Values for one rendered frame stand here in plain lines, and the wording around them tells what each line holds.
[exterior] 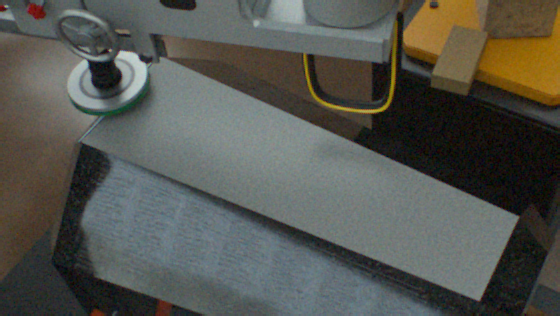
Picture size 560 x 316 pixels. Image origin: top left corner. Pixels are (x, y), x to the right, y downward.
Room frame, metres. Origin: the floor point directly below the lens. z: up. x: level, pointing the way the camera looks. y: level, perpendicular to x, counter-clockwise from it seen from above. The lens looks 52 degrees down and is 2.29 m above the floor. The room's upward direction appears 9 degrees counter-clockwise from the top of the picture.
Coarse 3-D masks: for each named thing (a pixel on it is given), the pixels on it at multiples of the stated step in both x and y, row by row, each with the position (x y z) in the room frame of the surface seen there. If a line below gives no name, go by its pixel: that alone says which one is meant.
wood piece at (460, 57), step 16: (464, 32) 1.46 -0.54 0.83; (480, 32) 1.45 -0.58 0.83; (448, 48) 1.40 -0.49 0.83; (464, 48) 1.40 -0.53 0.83; (480, 48) 1.39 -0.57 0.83; (448, 64) 1.35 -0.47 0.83; (464, 64) 1.34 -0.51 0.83; (432, 80) 1.32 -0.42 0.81; (448, 80) 1.30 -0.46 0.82; (464, 80) 1.28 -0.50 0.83
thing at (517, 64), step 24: (432, 0) 1.66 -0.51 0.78; (456, 0) 1.64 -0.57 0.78; (432, 24) 1.56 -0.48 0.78; (456, 24) 1.54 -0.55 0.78; (408, 48) 1.48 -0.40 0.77; (432, 48) 1.46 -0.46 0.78; (504, 48) 1.42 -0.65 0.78; (528, 48) 1.41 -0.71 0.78; (552, 48) 1.39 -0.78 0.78; (480, 72) 1.35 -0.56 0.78; (504, 72) 1.33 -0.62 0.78; (528, 72) 1.32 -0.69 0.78; (552, 72) 1.31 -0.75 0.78; (528, 96) 1.26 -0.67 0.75; (552, 96) 1.23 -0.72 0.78
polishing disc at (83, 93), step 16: (80, 64) 1.49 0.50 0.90; (128, 64) 1.46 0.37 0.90; (144, 64) 1.45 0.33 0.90; (80, 80) 1.42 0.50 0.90; (128, 80) 1.40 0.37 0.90; (144, 80) 1.39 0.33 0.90; (80, 96) 1.37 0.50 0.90; (96, 96) 1.36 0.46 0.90; (112, 96) 1.35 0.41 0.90; (128, 96) 1.34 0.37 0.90
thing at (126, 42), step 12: (0, 12) 1.50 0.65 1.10; (0, 24) 1.43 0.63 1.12; (12, 24) 1.42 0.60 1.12; (36, 36) 1.40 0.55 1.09; (108, 36) 1.32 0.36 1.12; (120, 36) 1.31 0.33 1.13; (156, 36) 1.31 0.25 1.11; (108, 48) 1.33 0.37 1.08; (120, 48) 1.32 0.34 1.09; (132, 48) 1.30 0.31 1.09; (144, 60) 1.25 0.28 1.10
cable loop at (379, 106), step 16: (400, 16) 1.13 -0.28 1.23; (400, 32) 1.12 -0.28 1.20; (400, 48) 1.12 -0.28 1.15; (304, 64) 1.19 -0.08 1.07; (400, 64) 1.12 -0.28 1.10; (304, 80) 1.20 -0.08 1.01; (400, 80) 1.12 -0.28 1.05; (320, 96) 1.19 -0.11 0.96; (384, 96) 1.14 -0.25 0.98; (368, 112) 1.13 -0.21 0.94
